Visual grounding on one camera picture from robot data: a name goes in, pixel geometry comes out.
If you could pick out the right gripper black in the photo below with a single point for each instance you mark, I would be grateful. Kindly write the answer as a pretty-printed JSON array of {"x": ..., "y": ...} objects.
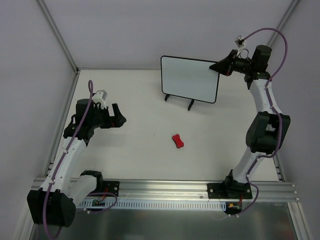
[{"x": 230, "y": 63}]

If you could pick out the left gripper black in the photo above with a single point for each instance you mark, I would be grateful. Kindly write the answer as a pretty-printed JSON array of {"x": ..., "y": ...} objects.
[{"x": 110, "y": 118}]

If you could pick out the small whiteboard black frame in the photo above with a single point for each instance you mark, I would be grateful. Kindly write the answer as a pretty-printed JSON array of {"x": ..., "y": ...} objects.
[{"x": 189, "y": 78}]

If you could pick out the red whiteboard eraser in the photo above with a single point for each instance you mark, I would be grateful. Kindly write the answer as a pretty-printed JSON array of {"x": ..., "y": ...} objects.
[{"x": 178, "y": 141}]

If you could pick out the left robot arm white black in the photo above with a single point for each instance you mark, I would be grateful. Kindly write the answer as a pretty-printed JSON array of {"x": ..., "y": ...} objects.
[{"x": 55, "y": 202}]

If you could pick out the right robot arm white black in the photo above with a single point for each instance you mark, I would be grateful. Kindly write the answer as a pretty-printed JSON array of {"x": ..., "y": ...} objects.
[{"x": 267, "y": 131}]

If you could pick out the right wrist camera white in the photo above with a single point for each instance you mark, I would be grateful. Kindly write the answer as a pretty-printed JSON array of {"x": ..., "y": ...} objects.
[{"x": 240, "y": 42}]

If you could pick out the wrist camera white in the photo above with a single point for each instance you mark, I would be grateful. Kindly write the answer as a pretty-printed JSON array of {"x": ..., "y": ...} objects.
[
  {"x": 99, "y": 98},
  {"x": 240, "y": 42}
]

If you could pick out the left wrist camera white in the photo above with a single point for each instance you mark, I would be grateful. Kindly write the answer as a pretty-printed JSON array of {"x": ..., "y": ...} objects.
[{"x": 99, "y": 98}]

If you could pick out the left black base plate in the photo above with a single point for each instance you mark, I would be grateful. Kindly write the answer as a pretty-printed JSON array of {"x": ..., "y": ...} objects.
[{"x": 111, "y": 186}]

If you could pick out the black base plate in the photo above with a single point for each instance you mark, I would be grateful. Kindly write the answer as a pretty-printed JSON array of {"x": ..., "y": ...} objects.
[
  {"x": 223, "y": 191},
  {"x": 111, "y": 186}
]

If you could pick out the right aluminium frame post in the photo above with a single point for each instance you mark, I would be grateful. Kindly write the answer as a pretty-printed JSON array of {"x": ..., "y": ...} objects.
[{"x": 286, "y": 17}]

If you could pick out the aluminium frame post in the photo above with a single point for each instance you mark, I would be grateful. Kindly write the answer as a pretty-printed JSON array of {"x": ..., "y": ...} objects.
[
  {"x": 286, "y": 17},
  {"x": 57, "y": 34}
]

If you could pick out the white slotted cable duct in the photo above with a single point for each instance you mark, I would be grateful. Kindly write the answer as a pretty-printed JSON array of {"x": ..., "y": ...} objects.
[{"x": 206, "y": 205}]

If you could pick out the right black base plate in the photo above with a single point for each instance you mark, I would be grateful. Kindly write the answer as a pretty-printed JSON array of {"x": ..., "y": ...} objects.
[{"x": 223, "y": 191}]

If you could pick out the left aluminium frame post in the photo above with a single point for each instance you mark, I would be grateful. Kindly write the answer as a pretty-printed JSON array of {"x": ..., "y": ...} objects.
[{"x": 57, "y": 34}]

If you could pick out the aluminium mounting rail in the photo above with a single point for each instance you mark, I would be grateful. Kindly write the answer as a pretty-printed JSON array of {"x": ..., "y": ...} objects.
[{"x": 195, "y": 190}]

